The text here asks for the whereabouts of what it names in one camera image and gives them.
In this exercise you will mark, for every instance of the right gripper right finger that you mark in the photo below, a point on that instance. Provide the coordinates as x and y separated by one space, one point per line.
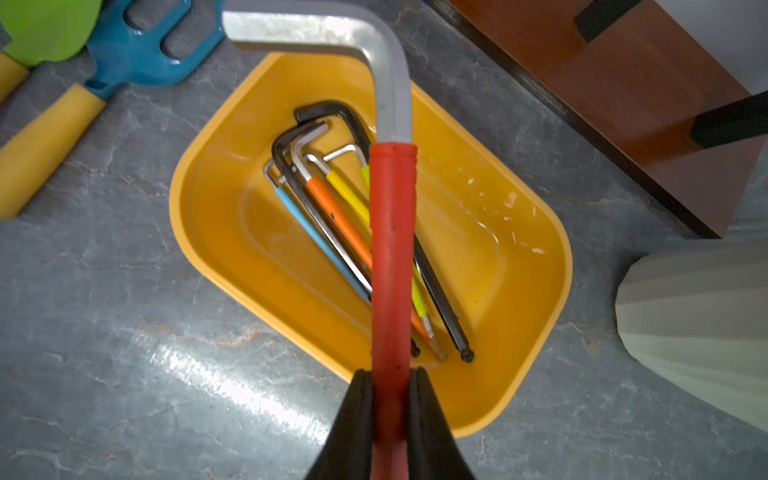
433 452

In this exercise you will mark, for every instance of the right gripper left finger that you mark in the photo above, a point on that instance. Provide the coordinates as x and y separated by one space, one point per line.
347 452

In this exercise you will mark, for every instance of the large black hex key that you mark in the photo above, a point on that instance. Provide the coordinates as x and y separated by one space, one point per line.
425 270

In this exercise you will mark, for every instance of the orange hex key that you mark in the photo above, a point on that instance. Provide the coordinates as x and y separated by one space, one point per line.
322 191

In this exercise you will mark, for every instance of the green hex key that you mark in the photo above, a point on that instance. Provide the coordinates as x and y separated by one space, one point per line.
419 304

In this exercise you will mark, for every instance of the blue hex key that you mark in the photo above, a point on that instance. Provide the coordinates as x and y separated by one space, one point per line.
317 238

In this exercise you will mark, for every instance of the yellow hex key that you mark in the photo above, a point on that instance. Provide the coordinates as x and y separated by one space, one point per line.
338 183

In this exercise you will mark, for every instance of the thin black hex key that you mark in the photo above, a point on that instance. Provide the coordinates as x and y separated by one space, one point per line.
296 188

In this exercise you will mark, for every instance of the red hex key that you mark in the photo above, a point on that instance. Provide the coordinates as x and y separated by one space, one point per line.
346 29

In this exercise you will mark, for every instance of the yellow plastic storage box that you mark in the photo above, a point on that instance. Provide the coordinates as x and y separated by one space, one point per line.
500 253

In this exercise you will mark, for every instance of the white pot green plant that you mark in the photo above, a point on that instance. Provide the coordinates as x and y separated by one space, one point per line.
698 318

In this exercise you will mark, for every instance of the brown wooden stepped stand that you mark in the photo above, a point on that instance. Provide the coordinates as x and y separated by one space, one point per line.
632 81

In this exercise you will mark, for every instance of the blue garden hand rake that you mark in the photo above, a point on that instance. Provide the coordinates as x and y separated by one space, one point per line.
122 55

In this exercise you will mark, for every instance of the green garden trowel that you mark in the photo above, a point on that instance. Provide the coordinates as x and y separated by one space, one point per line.
42 31

